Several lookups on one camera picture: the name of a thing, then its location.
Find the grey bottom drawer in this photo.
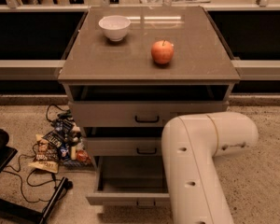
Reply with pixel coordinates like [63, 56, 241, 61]
[87, 156, 170, 208]

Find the grey drawer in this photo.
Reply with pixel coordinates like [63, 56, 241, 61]
[83, 137, 161, 156]
[69, 101, 228, 128]
[87, 156, 170, 208]

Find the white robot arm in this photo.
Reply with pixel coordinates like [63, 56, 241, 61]
[161, 112, 259, 224]

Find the grey drawer cabinet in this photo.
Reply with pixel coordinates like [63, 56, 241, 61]
[57, 6, 241, 161]

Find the grey middle drawer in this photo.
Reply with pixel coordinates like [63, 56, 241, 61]
[83, 137, 161, 156]

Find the grey top drawer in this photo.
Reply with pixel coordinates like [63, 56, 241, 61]
[69, 101, 228, 128]

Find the red apple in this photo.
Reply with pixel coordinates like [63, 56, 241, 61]
[151, 40, 175, 64]

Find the white ceramic bowl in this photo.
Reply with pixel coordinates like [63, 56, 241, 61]
[99, 15, 131, 42]

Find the pile of snack packages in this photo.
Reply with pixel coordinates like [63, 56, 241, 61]
[30, 110, 91, 174]

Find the black stand base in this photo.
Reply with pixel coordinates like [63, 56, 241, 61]
[0, 129, 72, 224]

